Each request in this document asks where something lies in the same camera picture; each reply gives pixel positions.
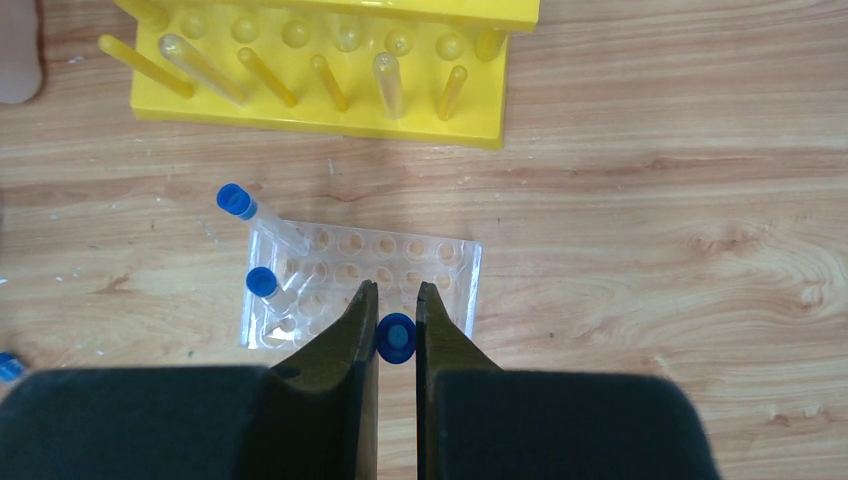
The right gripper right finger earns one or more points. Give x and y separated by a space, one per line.
477 420

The blue capped tube long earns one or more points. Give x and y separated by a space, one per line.
236 201

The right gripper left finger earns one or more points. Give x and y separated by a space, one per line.
311 416

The clear glass test tube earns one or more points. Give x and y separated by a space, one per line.
195 64

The clear plastic well plate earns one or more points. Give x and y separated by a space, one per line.
320 267

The pink plastic bin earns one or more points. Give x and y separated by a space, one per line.
21 72

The blue capped tube front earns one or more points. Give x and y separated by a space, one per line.
12 369

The yellow test tube rack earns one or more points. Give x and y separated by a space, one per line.
410 70

